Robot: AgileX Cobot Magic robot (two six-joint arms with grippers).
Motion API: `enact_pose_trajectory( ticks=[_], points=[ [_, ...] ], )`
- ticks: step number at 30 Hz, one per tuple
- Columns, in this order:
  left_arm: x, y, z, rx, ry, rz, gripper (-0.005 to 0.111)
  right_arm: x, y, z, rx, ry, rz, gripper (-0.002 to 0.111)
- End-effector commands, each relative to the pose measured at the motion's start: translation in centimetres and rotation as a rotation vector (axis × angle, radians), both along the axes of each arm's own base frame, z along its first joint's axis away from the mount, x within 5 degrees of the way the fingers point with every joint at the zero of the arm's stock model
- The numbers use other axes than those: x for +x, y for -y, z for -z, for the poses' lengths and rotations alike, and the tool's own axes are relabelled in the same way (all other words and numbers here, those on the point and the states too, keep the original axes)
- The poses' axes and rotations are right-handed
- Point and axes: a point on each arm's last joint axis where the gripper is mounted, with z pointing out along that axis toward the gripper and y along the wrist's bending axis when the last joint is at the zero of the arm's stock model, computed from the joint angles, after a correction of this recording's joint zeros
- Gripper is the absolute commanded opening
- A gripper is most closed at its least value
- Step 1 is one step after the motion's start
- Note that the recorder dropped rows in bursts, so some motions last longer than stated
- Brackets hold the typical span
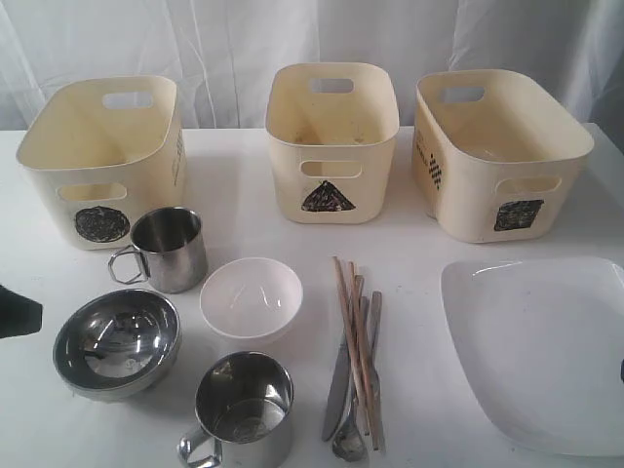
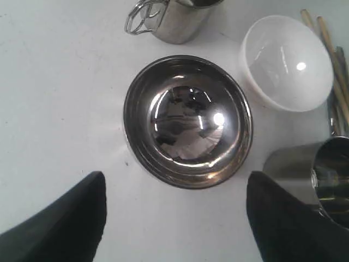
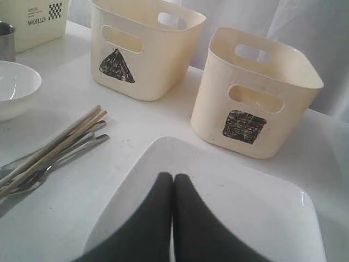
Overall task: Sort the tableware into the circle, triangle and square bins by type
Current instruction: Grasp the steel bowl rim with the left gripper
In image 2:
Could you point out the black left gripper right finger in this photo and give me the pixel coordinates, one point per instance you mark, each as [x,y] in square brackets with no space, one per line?
[285,229]

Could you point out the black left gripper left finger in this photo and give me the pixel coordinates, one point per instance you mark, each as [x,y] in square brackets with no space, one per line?
[69,229]

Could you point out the steel spoon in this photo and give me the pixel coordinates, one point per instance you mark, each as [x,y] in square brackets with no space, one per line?
[338,126]

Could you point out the stainless steel bowl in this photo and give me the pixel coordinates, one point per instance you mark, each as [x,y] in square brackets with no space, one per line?
[187,122]

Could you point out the white plastic bowl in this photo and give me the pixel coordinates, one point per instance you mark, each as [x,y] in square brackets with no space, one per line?
[285,64]

